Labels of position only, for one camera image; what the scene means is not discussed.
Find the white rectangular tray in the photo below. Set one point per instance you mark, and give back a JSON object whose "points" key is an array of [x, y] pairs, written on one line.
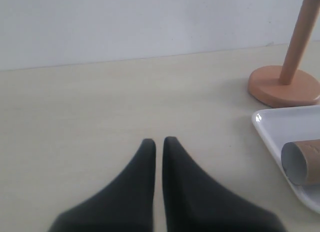
{"points": [[281, 125]]}

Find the wooden paper towel holder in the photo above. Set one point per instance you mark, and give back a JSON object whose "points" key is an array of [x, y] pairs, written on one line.
{"points": [[287, 86]]}

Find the brown cardboard tube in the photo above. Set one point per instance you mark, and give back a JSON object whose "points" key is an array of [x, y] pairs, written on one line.
{"points": [[300, 161]]}

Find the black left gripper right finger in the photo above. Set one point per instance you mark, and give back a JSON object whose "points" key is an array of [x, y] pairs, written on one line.
{"points": [[195, 202]]}

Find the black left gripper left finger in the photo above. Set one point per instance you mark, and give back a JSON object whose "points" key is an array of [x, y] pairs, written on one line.
{"points": [[125, 205]]}

